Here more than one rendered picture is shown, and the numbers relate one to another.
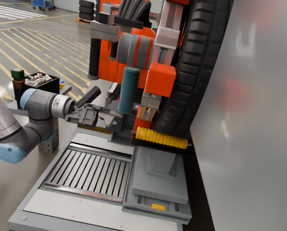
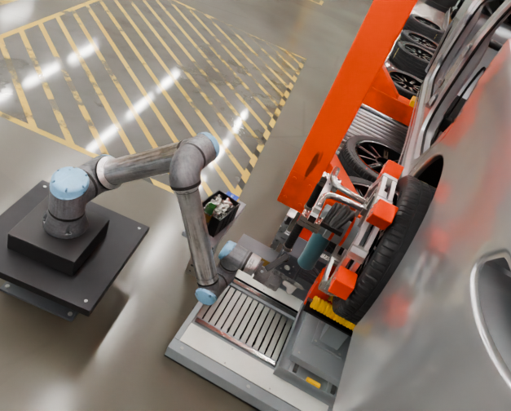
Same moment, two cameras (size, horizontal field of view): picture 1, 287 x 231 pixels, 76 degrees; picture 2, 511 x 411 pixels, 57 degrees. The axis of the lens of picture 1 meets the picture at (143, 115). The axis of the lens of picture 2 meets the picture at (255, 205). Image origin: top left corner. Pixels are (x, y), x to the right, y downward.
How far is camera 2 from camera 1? 1.32 m
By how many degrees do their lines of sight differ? 10
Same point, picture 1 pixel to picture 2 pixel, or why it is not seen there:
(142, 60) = (336, 240)
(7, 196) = (158, 320)
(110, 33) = (314, 227)
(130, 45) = not seen: hidden behind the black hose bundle
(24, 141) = (218, 290)
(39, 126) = (227, 276)
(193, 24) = (377, 256)
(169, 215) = (323, 395)
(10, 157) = (206, 300)
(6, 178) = (154, 298)
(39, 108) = (234, 263)
